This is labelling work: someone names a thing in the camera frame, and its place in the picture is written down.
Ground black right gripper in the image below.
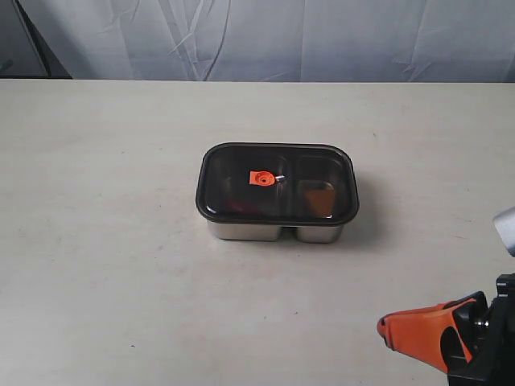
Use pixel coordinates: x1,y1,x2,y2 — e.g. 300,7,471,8
377,273,514,385

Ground yellow cheese wedge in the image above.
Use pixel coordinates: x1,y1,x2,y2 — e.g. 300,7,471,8
303,187,336,218

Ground dark transparent lunch box lid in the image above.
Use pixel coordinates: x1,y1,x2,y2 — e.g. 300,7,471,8
196,142,360,226

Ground red sausage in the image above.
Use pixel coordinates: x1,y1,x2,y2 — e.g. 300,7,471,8
225,197,262,216

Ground stainless steel lunch box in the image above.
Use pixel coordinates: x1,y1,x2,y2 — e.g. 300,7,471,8
207,220,344,244

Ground white backdrop curtain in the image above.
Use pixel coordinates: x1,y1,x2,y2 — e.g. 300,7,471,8
1,1,514,82

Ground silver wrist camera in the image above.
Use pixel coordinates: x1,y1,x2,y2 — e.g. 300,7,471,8
493,207,515,257

